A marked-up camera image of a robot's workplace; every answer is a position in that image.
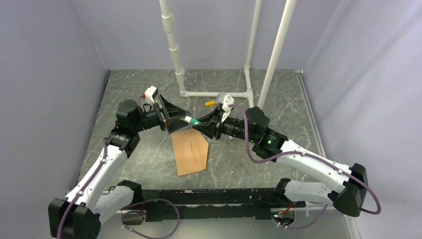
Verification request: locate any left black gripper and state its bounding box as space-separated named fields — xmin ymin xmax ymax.
xmin=132 ymin=94 xmax=190 ymax=134

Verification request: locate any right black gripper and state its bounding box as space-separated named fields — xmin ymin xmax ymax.
xmin=193 ymin=108 xmax=257 ymax=143

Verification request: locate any small white green tube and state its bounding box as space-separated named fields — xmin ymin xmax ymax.
xmin=183 ymin=116 xmax=201 ymax=124

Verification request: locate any brown paper envelope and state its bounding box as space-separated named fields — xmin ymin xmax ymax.
xmin=171 ymin=129 xmax=209 ymax=176

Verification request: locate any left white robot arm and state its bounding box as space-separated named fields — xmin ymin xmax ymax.
xmin=48 ymin=94 xmax=199 ymax=239

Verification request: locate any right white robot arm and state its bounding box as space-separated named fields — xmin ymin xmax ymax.
xmin=193 ymin=107 xmax=369 ymax=217

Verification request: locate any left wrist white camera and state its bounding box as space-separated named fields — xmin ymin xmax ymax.
xmin=143 ymin=86 xmax=158 ymax=104

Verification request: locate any wrist white camera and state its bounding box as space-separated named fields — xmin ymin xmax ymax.
xmin=143 ymin=86 xmax=158 ymax=104
xmin=215 ymin=92 xmax=234 ymax=123

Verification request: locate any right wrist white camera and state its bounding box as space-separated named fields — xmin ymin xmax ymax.
xmin=215 ymin=92 xmax=234 ymax=123

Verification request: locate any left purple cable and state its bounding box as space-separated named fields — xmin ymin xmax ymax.
xmin=56 ymin=94 xmax=181 ymax=239

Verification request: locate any purple cable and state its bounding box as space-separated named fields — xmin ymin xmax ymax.
xmin=227 ymin=104 xmax=382 ymax=231
xmin=56 ymin=94 xmax=181 ymax=239

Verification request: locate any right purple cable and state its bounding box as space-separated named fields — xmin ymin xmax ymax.
xmin=227 ymin=104 xmax=382 ymax=231

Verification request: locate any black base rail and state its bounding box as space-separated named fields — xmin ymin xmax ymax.
xmin=123 ymin=188 xmax=306 ymax=222

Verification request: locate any white pvc pipe frame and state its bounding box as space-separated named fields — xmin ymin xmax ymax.
xmin=159 ymin=0 xmax=297 ymax=108

